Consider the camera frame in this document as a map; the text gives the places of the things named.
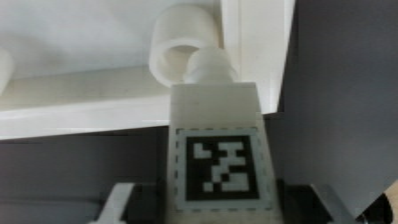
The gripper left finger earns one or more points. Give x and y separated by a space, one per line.
133 205

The white table leg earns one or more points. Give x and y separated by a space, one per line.
221 181

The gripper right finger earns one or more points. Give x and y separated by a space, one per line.
314 207

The white square table top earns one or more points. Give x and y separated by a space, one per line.
77 87

